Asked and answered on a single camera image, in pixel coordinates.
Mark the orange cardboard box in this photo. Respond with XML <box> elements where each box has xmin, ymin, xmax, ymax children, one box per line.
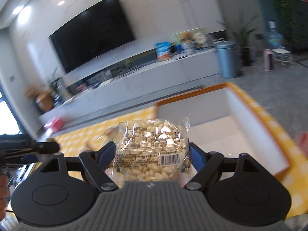
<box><xmin>156</xmin><ymin>82</ymin><xmax>292</xmax><ymax>177</ymax></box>

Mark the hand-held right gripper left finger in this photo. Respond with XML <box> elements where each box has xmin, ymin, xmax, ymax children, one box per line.
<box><xmin>40</xmin><ymin>141</ymin><xmax>118</xmax><ymax>192</ymax></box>

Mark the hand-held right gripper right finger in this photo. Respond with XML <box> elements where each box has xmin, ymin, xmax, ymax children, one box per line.
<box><xmin>186</xmin><ymin>142</ymin><xmax>262</xmax><ymax>191</ymax></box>

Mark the green white picture card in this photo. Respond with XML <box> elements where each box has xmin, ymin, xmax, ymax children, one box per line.
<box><xmin>172</xmin><ymin>27</ymin><xmax>203</xmax><ymax>51</ymax></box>

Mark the clear bag of peanuts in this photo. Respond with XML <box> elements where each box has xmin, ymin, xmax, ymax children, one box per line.
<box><xmin>112</xmin><ymin>119</ymin><xmax>193</xmax><ymax>188</ymax></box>

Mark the small round paper fan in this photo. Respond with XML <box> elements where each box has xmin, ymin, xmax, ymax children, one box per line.
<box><xmin>195</xmin><ymin>32</ymin><xmax>208</xmax><ymax>45</ymax></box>

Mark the yellow checked tablecloth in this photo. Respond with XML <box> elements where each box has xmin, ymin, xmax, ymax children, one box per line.
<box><xmin>5</xmin><ymin>82</ymin><xmax>308</xmax><ymax>222</ymax></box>

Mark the pink plastic box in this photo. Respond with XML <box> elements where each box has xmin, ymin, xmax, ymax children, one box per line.
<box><xmin>43</xmin><ymin>117</ymin><xmax>64</xmax><ymax>133</ymax></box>

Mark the black wall television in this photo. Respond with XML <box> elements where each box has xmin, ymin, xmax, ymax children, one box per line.
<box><xmin>49</xmin><ymin>0</ymin><xmax>135</xmax><ymax>74</ymax></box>

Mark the white marble tv console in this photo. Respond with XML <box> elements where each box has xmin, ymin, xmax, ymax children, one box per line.
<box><xmin>38</xmin><ymin>47</ymin><xmax>228</xmax><ymax>136</ymax></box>

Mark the small pink heater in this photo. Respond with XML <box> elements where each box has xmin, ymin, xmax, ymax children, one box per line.
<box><xmin>264</xmin><ymin>49</ymin><xmax>275</xmax><ymax>72</ymax></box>

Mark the tall leafy plant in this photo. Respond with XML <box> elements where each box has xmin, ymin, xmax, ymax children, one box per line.
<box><xmin>255</xmin><ymin>0</ymin><xmax>296</xmax><ymax>46</ymax></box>

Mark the potted long-leaf plant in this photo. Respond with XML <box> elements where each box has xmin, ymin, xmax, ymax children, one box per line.
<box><xmin>218</xmin><ymin>14</ymin><xmax>259</xmax><ymax>67</ymax></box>

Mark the white round stool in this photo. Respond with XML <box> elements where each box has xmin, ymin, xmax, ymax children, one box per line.
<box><xmin>272</xmin><ymin>48</ymin><xmax>294</xmax><ymax>67</ymax></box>

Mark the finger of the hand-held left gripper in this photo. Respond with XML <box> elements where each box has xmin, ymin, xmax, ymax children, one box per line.
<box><xmin>33</xmin><ymin>141</ymin><xmax>60</xmax><ymax>155</ymax></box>

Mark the person's left hand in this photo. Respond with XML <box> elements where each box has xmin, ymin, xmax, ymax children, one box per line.
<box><xmin>0</xmin><ymin>174</ymin><xmax>9</xmax><ymax>220</ymax></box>

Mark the brown round vase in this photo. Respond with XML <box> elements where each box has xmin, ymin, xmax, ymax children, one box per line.
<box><xmin>36</xmin><ymin>92</ymin><xmax>55</xmax><ymax>112</ymax></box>

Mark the blue water jug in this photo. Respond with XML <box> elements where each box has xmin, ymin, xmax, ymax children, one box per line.
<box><xmin>266</xmin><ymin>27</ymin><xmax>285</xmax><ymax>51</ymax></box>

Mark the grey trash can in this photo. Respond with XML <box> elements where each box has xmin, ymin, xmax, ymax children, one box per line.
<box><xmin>215</xmin><ymin>40</ymin><xmax>240</xmax><ymax>79</ymax></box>

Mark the blue snack bag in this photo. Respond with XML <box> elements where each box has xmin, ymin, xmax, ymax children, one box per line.
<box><xmin>155</xmin><ymin>42</ymin><xmax>173</xmax><ymax>61</ymax></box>

